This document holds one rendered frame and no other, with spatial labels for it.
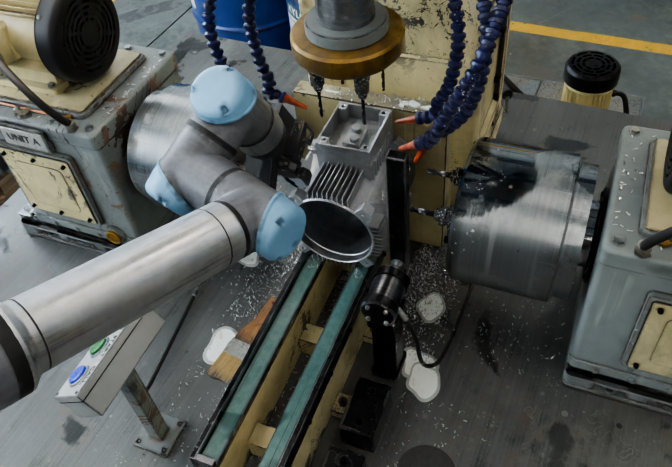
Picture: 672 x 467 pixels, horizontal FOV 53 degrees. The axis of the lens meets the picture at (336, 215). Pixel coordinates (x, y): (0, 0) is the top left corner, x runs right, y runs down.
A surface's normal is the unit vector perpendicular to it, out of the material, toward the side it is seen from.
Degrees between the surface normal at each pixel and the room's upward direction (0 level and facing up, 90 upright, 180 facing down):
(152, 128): 35
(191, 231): 23
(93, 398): 56
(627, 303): 90
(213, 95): 30
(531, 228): 47
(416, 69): 90
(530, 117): 0
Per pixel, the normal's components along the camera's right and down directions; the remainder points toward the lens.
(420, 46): -0.37, 0.69
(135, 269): 0.47, -0.48
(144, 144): -0.33, 0.04
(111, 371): 0.72, -0.21
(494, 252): -0.38, 0.46
